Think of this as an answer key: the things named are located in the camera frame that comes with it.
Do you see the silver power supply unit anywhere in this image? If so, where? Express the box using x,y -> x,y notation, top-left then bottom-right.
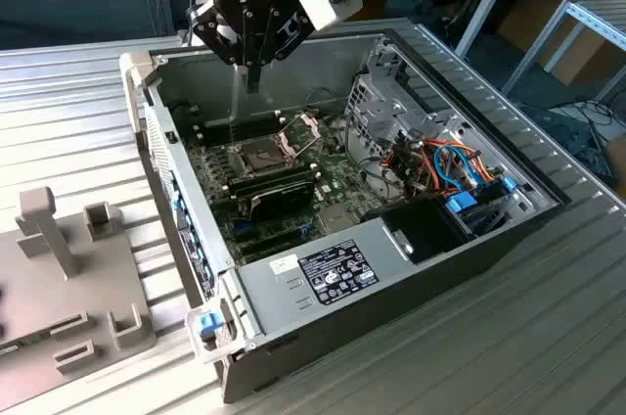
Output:
234,216 -> 417,338

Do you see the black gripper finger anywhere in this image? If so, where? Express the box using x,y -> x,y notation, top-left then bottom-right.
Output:
253,11 -> 314,93
188,0 -> 254,93

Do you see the blue disk carrier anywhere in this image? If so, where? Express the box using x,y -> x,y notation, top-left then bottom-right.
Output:
443,191 -> 479,216

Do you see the aluminium frame shelf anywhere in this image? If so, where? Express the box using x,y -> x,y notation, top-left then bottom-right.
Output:
501,0 -> 626,104

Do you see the brown cardboard piece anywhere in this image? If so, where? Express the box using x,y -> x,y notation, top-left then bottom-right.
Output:
604,133 -> 626,187

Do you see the green motherboard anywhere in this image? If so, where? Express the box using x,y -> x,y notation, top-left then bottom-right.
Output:
183,111 -> 407,264

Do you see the grey parts rack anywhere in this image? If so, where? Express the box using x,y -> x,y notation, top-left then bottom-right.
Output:
0,186 -> 158,390

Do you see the silver drive cage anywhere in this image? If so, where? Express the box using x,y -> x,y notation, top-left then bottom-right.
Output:
344,74 -> 426,161

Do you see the open black PC case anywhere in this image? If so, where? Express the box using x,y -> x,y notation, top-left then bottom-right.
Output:
119,25 -> 574,405

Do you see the CPU socket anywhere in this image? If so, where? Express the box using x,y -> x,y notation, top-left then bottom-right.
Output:
233,136 -> 294,179

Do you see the blue wire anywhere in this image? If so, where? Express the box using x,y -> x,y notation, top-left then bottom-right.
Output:
430,140 -> 490,191

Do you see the brown cardboard box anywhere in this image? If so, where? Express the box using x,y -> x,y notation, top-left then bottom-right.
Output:
498,0 -> 625,87

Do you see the silver chipset heatsink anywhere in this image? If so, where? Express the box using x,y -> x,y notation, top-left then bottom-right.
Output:
317,204 -> 358,235

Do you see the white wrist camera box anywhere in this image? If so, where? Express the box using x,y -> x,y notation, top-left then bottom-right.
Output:
292,0 -> 364,32

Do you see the blue case latch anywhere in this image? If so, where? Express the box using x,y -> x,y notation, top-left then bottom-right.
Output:
197,310 -> 222,342

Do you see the orange wire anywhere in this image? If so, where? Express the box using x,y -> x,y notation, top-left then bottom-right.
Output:
415,138 -> 495,191

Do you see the metal socket cover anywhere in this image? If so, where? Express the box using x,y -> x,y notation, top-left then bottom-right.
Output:
276,112 -> 322,161

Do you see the black plastic shroud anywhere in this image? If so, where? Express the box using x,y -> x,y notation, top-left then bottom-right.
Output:
359,192 -> 478,265

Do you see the black graphics card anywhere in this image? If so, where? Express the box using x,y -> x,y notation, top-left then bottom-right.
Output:
237,178 -> 317,225

